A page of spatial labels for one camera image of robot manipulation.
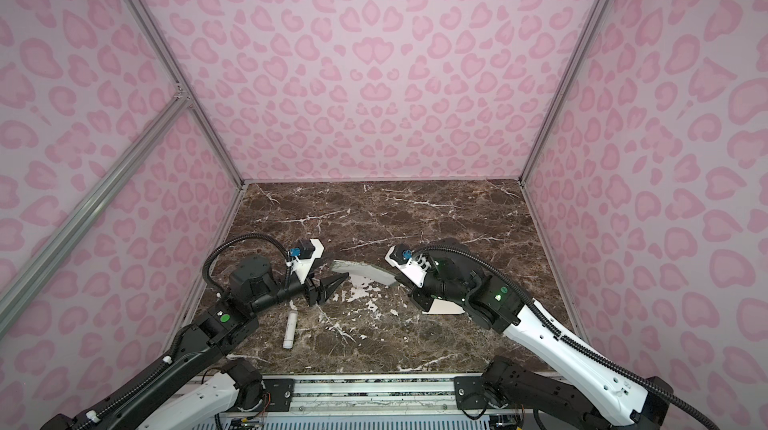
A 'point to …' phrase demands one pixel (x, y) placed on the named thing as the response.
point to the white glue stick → (290, 330)
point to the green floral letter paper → (365, 270)
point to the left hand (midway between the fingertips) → (340, 260)
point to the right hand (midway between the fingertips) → (399, 276)
